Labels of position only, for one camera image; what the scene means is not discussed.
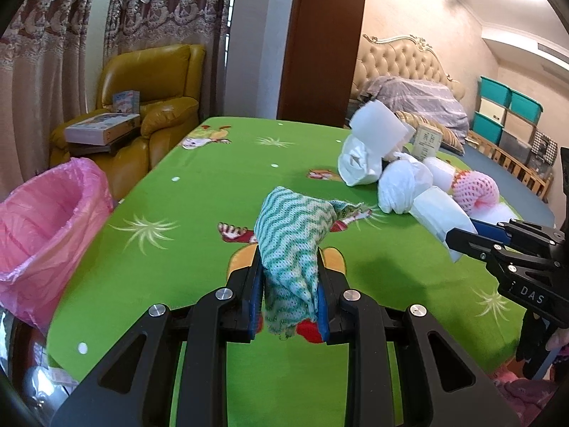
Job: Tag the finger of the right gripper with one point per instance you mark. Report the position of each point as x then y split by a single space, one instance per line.
516 234
508 258

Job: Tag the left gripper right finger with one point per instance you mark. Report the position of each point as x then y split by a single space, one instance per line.
401 361

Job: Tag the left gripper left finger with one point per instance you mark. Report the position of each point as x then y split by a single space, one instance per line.
170 367

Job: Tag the pink foam fruit net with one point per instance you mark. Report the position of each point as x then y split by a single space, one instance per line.
473 190

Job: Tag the large white foam block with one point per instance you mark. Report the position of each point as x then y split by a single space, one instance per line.
439 213

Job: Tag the white plastic bag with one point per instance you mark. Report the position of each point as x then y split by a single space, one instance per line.
401 182

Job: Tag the green wavy cloth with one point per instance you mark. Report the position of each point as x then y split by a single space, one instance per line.
288 232

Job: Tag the pink trash bag bin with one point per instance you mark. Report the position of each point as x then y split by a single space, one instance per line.
47 224

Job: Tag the white tissue pack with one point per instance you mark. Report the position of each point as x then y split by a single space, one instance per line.
499 213

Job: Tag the blue bed mattress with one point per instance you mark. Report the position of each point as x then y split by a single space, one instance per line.
514 192

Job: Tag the small white foam block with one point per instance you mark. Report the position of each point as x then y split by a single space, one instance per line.
443 172

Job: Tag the checkered bag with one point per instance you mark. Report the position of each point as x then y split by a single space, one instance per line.
544 147

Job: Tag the teal storage bins stack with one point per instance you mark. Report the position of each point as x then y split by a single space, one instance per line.
501 109

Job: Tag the yellow white carton box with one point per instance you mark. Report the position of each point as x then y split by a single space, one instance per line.
427 142

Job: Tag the crumpled white foam sheet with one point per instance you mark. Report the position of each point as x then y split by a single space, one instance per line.
376 133

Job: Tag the green cartoon tablecloth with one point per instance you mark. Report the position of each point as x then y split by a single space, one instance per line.
169 241

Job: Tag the grey striped duvet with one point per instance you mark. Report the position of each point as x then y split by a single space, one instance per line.
422 97

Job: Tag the beige tufted headboard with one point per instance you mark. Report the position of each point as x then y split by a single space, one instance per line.
408 57

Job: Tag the large flat white box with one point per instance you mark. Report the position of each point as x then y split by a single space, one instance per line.
102 129

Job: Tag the brown wooden door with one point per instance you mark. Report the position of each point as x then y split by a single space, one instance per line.
321 48

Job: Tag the small blue picture box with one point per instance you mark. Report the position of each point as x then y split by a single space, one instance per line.
127 102

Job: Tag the yellow leather armchair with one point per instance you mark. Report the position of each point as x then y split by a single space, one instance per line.
169 81

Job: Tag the left lace curtain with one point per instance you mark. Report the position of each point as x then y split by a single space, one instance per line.
42 82

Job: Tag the lace curtain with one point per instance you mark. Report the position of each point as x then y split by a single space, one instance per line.
140 24
42 82

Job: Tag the right lace curtain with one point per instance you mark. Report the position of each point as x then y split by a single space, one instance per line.
140 24

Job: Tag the wooden bed rail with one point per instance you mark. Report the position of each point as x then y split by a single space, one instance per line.
531 179

